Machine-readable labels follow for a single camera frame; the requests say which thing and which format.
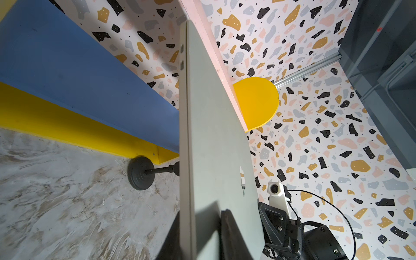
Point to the silver laptop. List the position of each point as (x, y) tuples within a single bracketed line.
[(216, 172)]

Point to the sprinkle kaleidoscope on black stand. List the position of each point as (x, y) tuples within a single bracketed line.
[(141, 172)]

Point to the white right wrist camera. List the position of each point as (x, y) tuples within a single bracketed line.
[(279, 196)]

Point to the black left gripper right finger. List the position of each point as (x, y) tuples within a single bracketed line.
[(233, 246)]

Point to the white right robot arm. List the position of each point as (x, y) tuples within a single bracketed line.
[(318, 243)]

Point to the yellow pink blue wooden shelf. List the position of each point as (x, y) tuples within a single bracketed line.
[(97, 74)]

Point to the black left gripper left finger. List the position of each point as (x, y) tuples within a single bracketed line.
[(170, 249)]

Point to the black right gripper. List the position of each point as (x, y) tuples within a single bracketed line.
[(282, 236)]

